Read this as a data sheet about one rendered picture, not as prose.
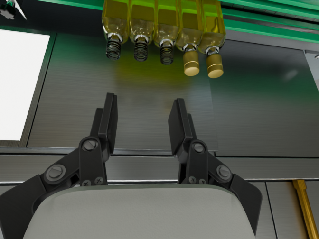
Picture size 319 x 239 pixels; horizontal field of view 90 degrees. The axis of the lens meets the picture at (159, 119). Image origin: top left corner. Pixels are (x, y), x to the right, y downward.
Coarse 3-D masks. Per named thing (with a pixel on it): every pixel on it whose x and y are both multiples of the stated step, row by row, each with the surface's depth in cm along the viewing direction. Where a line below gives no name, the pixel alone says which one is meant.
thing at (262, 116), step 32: (0, 0) 51; (32, 0) 53; (64, 32) 51; (96, 32) 53; (224, 64) 58; (256, 64) 61; (288, 64) 64; (224, 96) 53; (256, 96) 56; (288, 96) 58; (224, 128) 49; (256, 128) 51; (288, 128) 54; (0, 160) 35; (32, 160) 36; (128, 160) 39; (160, 160) 41; (224, 160) 44; (256, 160) 45; (288, 160) 47; (0, 192) 35; (288, 192) 46; (288, 224) 43
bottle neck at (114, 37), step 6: (108, 36) 34; (114, 36) 34; (120, 36) 35; (108, 42) 34; (114, 42) 33; (120, 42) 35; (108, 48) 33; (114, 48) 33; (120, 48) 34; (108, 54) 34; (114, 54) 35; (120, 54) 34
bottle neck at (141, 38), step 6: (138, 36) 34; (144, 36) 35; (138, 42) 34; (144, 42) 34; (138, 48) 33; (144, 48) 34; (138, 54) 33; (144, 54) 33; (138, 60) 35; (144, 60) 35
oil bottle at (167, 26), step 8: (160, 0) 37; (168, 0) 38; (176, 0) 38; (160, 8) 36; (168, 8) 37; (176, 8) 37; (160, 16) 36; (168, 16) 36; (176, 16) 37; (160, 24) 35; (168, 24) 35; (176, 24) 36; (160, 32) 35; (168, 32) 35; (176, 32) 35; (160, 40) 36; (176, 40) 37
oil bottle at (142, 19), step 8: (136, 0) 36; (144, 0) 36; (152, 0) 37; (136, 8) 35; (144, 8) 35; (152, 8) 36; (136, 16) 34; (144, 16) 35; (152, 16) 35; (136, 24) 34; (144, 24) 34; (152, 24) 34; (136, 32) 34; (144, 32) 34; (152, 32) 35
